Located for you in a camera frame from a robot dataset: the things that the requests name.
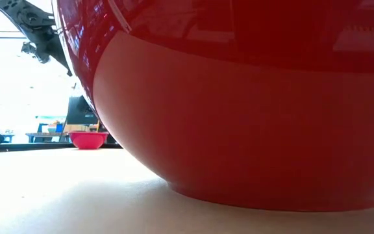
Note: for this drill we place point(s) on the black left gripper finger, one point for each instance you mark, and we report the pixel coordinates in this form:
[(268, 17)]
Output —
[(58, 55), (39, 52)]

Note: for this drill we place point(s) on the black monitor on stand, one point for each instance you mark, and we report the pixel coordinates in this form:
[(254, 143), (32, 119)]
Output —
[(80, 112)]

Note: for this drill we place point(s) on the blue box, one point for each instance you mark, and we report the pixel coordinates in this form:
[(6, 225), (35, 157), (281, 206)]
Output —
[(59, 127)]

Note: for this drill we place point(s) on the wooden bench with blue legs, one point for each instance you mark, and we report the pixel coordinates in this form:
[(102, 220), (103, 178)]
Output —
[(45, 135)]

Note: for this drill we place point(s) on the small red bowl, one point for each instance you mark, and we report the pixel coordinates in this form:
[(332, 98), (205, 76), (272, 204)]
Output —
[(88, 140)]

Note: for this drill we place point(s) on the large glossy red bowl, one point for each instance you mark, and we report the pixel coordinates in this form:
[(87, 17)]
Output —
[(239, 130)]

